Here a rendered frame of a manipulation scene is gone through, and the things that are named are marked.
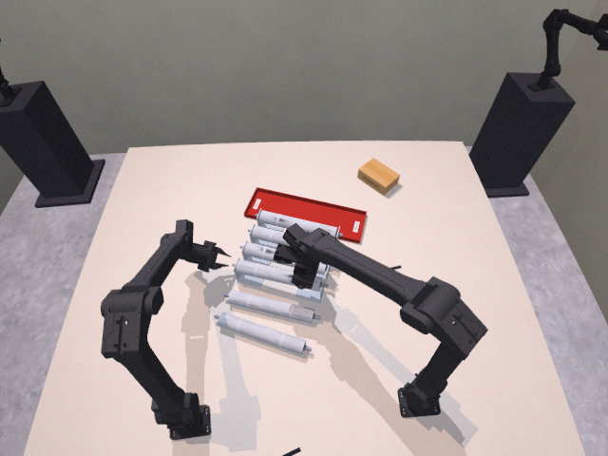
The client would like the brown cardboard box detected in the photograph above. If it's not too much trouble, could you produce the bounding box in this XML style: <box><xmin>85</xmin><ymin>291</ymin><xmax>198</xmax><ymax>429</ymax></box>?
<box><xmin>357</xmin><ymin>159</ymin><xmax>400</xmax><ymax>196</ymax></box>

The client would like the red scrap tray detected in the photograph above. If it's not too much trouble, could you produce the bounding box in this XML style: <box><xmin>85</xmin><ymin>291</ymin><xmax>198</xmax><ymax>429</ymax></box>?
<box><xmin>244</xmin><ymin>187</ymin><xmax>367</xmax><ymax>244</ymax></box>

